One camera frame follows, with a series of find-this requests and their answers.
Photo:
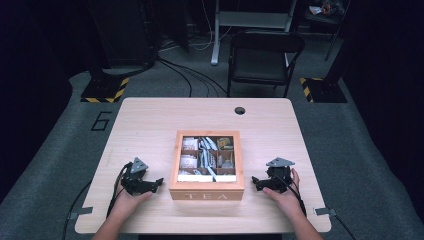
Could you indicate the grey tape strip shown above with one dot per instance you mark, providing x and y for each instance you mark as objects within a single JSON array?
[
  {"x": 325, "y": 211},
  {"x": 81, "y": 212}
]

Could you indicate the white desk frame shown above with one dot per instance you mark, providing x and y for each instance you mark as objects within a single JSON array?
[{"x": 248, "y": 19}]

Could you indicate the person's right hand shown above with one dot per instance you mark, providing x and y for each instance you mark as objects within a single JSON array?
[{"x": 286, "y": 201}]

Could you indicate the person's left hand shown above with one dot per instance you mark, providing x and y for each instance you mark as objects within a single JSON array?
[{"x": 130, "y": 205}]

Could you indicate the black cabinet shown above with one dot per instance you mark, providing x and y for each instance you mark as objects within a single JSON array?
[{"x": 123, "y": 33}]

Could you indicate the yellow tea packet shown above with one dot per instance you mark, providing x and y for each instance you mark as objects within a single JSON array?
[{"x": 225, "y": 143}]

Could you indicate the white tea packets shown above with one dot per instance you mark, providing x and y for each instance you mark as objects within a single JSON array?
[{"x": 190, "y": 144}]

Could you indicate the wooden tea box glass lid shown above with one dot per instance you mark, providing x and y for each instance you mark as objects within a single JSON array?
[{"x": 206, "y": 191}]

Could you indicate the black stand base striped tape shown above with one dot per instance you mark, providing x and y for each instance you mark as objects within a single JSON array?
[
  {"x": 105, "y": 89},
  {"x": 325, "y": 90}
]

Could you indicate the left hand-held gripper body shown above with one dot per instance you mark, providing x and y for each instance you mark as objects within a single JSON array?
[{"x": 134, "y": 182}]

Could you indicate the group of grey sachets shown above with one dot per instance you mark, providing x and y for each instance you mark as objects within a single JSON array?
[{"x": 205, "y": 156}]

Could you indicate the cluttered dark cart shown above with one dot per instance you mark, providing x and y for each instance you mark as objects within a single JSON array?
[{"x": 325, "y": 10}]

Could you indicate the black folding chair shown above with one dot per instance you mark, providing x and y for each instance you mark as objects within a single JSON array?
[{"x": 260, "y": 66}]

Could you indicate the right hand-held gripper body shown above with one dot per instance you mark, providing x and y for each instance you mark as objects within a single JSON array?
[{"x": 279, "y": 175}]

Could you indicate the white tea packet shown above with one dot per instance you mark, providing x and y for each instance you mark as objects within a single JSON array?
[{"x": 188, "y": 162}]

